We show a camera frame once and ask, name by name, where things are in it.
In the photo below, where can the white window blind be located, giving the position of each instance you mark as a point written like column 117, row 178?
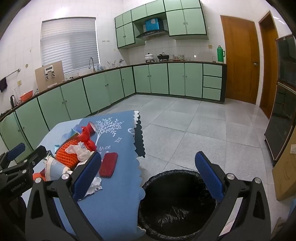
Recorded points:
column 69, row 44

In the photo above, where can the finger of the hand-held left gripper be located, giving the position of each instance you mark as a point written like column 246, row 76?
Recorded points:
column 37, row 153
column 16, row 149

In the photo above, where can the blue and white carton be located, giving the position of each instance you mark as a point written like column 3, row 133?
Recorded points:
column 75, row 131

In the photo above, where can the white tissue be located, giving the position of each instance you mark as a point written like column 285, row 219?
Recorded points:
column 96, row 184

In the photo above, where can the green wall cabinets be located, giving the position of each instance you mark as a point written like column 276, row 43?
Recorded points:
column 185, row 20

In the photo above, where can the metal towel bar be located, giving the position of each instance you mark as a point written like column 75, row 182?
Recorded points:
column 12, row 73

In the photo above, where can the green thermos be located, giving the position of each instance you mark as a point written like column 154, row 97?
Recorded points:
column 220, row 55

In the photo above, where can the orange basin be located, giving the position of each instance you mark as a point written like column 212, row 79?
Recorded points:
column 26, row 96

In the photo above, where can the black range hood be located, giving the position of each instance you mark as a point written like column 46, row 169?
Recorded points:
column 152, row 34

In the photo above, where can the black bin with bag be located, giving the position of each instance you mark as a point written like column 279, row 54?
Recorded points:
column 175, row 208

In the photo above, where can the cardboard box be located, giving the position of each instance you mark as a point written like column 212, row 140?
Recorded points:
column 286, row 176

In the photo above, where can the clear plastic jug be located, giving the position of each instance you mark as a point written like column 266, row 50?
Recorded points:
column 16, row 91

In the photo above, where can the white cooking pot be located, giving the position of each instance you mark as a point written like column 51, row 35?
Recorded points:
column 149, row 57

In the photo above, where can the brown board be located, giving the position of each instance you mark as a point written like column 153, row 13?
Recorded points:
column 41, row 82

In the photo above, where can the metal faucet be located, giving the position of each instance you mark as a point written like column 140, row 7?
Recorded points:
column 91, row 60

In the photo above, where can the black glass cabinet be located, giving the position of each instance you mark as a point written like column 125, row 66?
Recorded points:
column 282, row 104

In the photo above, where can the utensil holder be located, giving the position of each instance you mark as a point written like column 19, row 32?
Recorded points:
column 112, row 64

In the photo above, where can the white plastic wrap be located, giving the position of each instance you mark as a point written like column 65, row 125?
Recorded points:
column 77, row 150

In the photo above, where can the black wok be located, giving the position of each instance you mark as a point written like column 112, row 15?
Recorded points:
column 163, row 56

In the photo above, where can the plain wooden door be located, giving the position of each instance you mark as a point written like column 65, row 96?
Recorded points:
column 269, row 69

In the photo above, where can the blue tree-print tablecloth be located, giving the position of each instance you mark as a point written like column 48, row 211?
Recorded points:
column 115, row 197

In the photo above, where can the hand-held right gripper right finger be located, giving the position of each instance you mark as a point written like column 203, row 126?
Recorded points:
column 209, row 176

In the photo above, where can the blue box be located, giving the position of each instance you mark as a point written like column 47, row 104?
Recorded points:
column 153, row 24

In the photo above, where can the red scouring pad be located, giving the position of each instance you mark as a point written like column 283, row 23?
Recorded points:
column 108, row 165

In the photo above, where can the dark cloth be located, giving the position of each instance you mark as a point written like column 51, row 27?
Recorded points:
column 3, row 84

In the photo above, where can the orange foam fruit net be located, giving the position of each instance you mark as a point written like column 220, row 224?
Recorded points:
column 86, row 141
column 66, row 154

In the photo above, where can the red plastic wrapper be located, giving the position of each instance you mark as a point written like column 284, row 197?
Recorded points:
column 38, row 176

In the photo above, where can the white clip holder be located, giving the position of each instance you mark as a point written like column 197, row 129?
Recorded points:
column 49, row 69

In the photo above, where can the blue plastic bag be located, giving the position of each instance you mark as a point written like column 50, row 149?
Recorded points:
column 66, row 136

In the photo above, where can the metal kettle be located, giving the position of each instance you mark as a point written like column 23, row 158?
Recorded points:
column 13, row 100

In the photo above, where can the glass jar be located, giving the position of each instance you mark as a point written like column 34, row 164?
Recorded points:
column 181, row 57
column 171, row 57

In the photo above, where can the green base cabinets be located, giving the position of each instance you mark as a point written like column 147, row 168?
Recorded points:
column 104, row 88

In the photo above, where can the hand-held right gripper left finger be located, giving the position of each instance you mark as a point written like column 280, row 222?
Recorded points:
column 86, row 176

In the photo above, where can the light blue paper cup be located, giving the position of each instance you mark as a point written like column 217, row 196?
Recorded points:
column 54, row 168

